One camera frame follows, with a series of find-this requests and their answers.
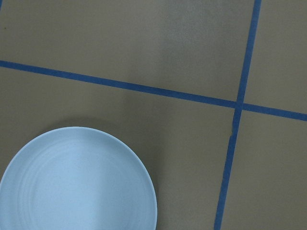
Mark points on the light blue plate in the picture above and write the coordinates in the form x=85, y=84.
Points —
x=77, y=178

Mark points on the blue tape strip vertical right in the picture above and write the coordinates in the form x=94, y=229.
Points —
x=237, y=116

